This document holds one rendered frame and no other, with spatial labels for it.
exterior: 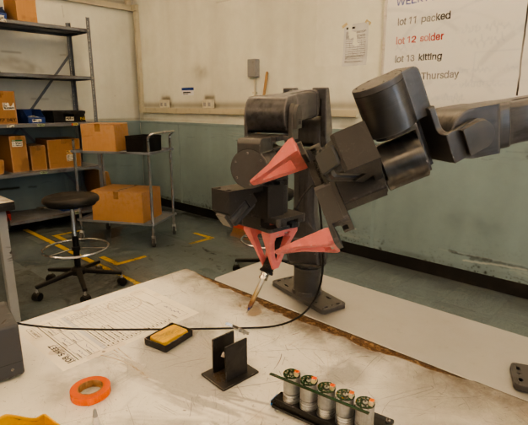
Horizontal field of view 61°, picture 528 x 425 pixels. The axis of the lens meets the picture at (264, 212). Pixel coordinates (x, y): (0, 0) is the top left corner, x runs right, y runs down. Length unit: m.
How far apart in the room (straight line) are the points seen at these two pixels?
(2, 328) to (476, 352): 0.81
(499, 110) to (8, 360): 0.80
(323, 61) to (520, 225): 1.87
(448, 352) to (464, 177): 2.41
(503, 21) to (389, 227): 1.52
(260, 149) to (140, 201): 3.35
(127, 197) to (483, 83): 2.82
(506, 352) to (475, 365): 0.09
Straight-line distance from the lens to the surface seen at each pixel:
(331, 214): 0.51
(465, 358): 0.91
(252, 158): 0.64
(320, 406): 0.67
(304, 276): 1.03
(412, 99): 0.54
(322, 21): 3.83
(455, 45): 3.26
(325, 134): 0.93
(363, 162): 0.45
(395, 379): 0.82
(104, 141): 4.06
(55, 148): 4.85
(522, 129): 0.63
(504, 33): 3.18
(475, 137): 0.55
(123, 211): 4.06
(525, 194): 3.16
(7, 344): 0.85
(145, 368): 0.84
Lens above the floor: 1.19
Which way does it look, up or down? 14 degrees down
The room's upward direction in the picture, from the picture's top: straight up
